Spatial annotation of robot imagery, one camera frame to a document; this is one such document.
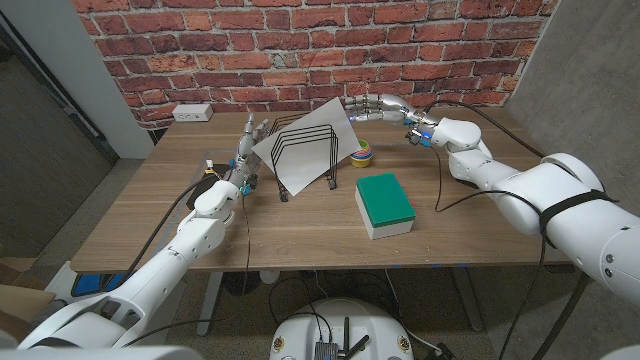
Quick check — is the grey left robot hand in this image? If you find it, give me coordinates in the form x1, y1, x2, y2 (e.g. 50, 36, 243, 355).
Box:
224, 113, 270, 190

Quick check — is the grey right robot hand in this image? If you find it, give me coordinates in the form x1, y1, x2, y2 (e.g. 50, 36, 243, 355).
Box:
343, 93, 428, 129

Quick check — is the white paper file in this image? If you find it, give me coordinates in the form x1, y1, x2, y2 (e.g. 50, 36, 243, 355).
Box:
251, 97, 363, 198

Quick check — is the colourful tape roll stack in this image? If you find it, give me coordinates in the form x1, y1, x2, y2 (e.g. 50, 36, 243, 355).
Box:
349, 138, 374, 169

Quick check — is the white power outlet box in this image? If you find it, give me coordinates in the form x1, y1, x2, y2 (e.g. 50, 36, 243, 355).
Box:
171, 103, 214, 124

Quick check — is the green-topped white box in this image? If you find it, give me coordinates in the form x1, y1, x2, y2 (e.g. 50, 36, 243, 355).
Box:
354, 172, 418, 241

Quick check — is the brown cardboard box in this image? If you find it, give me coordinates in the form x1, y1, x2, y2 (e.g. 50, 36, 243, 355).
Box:
0, 257, 56, 342

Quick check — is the brick print backdrop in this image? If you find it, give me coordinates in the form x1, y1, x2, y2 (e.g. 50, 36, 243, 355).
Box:
72, 0, 561, 132

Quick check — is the white table leg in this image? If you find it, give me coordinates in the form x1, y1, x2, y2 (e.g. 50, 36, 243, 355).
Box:
196, 271, 225, 337

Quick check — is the white robot torso base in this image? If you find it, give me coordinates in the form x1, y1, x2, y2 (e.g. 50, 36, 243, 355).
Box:
269, 298, 415, 360

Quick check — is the blue floor object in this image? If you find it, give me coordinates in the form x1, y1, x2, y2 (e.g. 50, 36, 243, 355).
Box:
71, 272, 132, 298

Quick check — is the black antenna device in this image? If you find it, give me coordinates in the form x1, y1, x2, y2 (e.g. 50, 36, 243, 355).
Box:
313, 316, 372, 360

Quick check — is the grey table leg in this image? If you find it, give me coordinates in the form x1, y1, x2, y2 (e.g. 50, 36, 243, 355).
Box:
449, 267, 485, 333

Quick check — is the black wire file holder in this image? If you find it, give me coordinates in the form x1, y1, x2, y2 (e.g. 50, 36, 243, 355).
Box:
267, 113, 340, 204

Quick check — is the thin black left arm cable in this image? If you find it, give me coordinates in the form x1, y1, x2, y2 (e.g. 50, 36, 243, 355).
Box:
123, 194, 252, 347

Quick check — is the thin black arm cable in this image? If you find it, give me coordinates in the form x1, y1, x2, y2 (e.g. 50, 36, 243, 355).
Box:
123, 194, 252, 347
432, 144, 546, 214

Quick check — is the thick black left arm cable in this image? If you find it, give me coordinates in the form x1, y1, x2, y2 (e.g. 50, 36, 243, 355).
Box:
102, 174, 217, 292

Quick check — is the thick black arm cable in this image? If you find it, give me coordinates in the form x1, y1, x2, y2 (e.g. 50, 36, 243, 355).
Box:
423, 99, 548, 161
102, 174, 217, 292

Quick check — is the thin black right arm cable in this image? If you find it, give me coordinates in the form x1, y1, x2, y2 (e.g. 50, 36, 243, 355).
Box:
432, 144, 546, 214

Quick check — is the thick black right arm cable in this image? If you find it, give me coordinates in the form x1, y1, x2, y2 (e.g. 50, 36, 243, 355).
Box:
423, 99, 548, 161

